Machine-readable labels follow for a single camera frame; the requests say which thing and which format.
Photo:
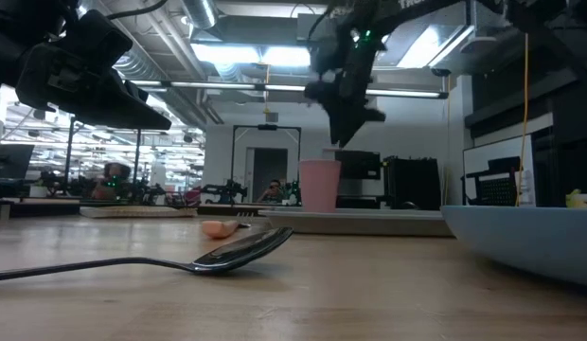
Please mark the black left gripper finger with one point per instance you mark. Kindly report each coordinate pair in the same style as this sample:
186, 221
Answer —
128, 113
137, 92

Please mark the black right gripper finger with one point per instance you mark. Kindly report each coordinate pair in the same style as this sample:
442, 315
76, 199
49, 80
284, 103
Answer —
355, 118
335, 113

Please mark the pink ribbed cup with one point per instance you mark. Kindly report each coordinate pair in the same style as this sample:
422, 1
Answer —
320, 185

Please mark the black spoon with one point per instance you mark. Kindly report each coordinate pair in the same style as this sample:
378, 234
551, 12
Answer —
241, 248

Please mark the blue-grey bowl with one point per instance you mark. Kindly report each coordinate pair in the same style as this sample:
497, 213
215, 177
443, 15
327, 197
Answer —
530, 241

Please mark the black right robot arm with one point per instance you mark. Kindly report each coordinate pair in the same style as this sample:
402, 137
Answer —
431, 14

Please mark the grey tray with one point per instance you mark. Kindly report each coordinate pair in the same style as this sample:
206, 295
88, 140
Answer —
369, 223

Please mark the black computer screen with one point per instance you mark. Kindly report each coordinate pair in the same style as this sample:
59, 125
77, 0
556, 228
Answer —
362, 165

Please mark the person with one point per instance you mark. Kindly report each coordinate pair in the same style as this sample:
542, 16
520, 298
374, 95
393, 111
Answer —
112, 182
273, 192

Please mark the long ceiling light bar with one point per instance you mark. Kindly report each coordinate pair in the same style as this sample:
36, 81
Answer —
218, 85

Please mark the black cabinet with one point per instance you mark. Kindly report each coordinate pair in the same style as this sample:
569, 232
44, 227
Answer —
412, 182

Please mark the light wooden board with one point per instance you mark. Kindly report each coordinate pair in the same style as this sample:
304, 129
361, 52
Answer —
137, 211

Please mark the black monitor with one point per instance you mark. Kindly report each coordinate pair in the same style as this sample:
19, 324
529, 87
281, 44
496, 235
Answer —
9, 161

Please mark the white panel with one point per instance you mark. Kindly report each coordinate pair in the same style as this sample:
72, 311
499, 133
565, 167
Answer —
478, 158

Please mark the black mesh stand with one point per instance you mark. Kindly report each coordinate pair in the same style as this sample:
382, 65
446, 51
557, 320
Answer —
497, 189

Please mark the white bottle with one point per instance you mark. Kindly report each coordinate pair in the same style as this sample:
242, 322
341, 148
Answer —
527, 189

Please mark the yellow-green small object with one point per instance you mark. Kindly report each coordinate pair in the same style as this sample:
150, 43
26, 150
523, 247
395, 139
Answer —
576, 200

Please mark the black metal frame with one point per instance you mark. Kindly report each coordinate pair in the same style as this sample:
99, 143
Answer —
69, 156
267, 127

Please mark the silver ventilation duct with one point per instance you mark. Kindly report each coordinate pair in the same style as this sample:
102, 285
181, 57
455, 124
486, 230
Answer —
199, 12

